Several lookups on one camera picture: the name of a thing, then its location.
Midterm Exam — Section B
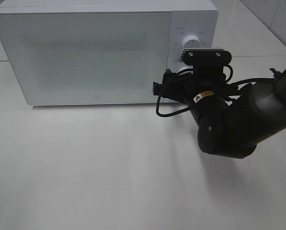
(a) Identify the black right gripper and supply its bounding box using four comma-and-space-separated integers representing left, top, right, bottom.
152, 66, 226, 108

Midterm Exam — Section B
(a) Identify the white timer knob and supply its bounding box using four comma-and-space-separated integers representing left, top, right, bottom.
177, 66, 194, 74

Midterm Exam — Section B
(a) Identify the white microwave door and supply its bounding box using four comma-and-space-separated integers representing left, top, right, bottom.
0, 12, 170, 105

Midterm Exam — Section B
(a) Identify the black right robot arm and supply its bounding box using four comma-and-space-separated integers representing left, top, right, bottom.
152, 56, 286, 159

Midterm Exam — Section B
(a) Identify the white upper power knob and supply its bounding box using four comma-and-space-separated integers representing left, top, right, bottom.
182, 34, 201, 49

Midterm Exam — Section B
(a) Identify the white microwave oven body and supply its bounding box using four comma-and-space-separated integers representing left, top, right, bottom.
0, 0, 218, 72

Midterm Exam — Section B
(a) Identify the white adjacent table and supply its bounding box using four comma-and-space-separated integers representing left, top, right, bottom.
212, 0, 286, 57

